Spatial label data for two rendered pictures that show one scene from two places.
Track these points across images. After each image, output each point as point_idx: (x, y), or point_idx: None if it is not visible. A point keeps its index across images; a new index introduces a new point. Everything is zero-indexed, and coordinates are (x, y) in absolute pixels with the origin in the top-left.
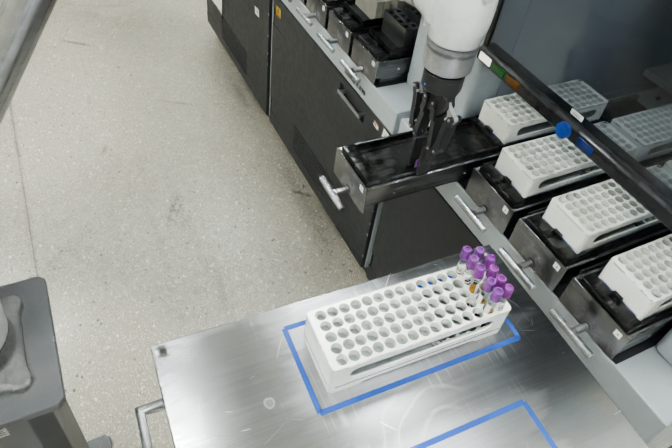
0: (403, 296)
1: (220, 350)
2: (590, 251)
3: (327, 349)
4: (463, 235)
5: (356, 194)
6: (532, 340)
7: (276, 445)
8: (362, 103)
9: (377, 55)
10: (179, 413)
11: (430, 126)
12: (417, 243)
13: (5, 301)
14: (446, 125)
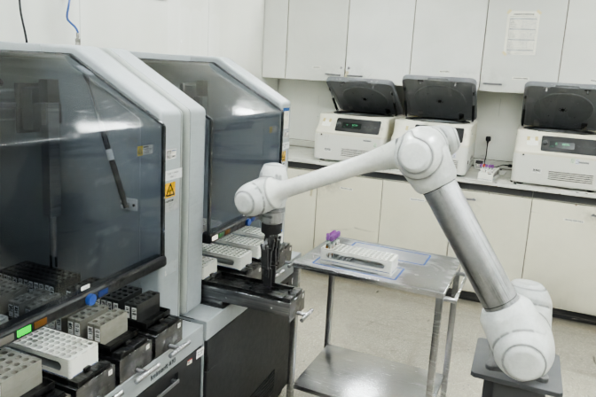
0: (356, 252)
1: (420, 284)
2: None
3: (395, 256)
4: (249, 314)
5: (301, 304)
6: None
7: (422, 270)
8: (174, 369)
9: (177, 317)
10: (444, 283)
11: (275, 252)
12: (231, 369)
13: (493, 363)
14: (280, 240)
